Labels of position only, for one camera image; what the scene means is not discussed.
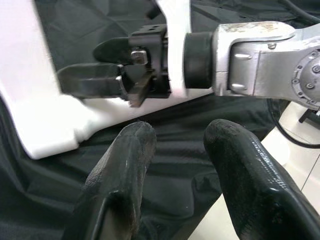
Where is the white plastic children table top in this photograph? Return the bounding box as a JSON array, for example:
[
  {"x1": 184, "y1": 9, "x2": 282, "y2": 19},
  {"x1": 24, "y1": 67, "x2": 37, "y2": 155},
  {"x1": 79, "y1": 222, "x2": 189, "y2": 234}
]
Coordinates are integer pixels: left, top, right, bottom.
[{"x1": 0, "y1": 0, "x2": 218, "y2": 161}]

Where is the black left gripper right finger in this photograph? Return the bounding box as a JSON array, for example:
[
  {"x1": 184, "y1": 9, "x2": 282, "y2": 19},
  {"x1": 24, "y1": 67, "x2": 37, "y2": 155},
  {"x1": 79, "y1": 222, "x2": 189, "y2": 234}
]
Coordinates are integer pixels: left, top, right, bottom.
[{"x1": 203, "y1": 119, "x2": 320, "y2": 240}]

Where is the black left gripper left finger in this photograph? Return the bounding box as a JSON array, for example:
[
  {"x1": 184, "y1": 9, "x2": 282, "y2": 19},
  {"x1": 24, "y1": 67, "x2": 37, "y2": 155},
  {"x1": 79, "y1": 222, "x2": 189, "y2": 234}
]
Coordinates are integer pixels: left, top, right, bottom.
[{"x1": 63, "y1": 121, "x2": 157, "y2": 240}]

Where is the black metal table leg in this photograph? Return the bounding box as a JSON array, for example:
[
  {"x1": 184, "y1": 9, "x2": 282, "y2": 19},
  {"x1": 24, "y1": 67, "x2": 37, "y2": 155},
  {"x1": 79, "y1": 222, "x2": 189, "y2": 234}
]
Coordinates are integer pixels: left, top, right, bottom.
[{"x1": 298, "y1": 109, "x2": 320, "y2": 123}]

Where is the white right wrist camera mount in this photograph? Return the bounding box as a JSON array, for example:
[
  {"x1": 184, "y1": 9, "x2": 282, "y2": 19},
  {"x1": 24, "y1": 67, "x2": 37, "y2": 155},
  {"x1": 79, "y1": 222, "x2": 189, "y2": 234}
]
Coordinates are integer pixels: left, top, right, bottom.
[{"x1": 154, "y1": 0, "x2": 193, "y2": 98}]

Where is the black fabric table cover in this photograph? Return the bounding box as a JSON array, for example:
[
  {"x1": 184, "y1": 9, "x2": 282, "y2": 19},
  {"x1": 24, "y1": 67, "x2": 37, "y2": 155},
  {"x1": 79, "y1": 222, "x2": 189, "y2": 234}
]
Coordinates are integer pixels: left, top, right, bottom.
[{"x1": 0, "y1": 0, "x2": 320, "y2": 240}]

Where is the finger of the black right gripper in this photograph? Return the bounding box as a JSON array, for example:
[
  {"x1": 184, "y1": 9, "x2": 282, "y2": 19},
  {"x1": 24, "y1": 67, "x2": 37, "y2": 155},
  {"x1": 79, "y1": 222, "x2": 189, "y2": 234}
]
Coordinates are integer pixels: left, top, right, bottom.
[
  {"x1": 57, "y1": 63, "x2": 126, "y2": 100},
  {"x1": 93, "y1": 37, "x2": 132, "y2": 65}
]

